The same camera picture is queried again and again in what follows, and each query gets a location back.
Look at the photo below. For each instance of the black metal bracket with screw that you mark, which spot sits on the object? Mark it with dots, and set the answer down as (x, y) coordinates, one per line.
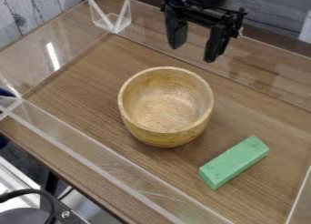
(63, 215)

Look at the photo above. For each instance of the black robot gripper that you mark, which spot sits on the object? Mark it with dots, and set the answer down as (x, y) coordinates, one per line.
(216, 14)

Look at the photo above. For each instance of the green rectangular block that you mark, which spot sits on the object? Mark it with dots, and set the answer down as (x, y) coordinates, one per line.
(235, 160)

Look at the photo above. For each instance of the clear acrylic tray enclosure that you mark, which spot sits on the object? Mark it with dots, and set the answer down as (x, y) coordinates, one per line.
(64, 71)

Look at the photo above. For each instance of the light wooden bowl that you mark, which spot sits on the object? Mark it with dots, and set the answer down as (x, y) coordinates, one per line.
(165, 103)

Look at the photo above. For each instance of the blue object at left edge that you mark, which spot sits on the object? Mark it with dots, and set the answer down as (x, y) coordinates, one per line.
(5, 93)

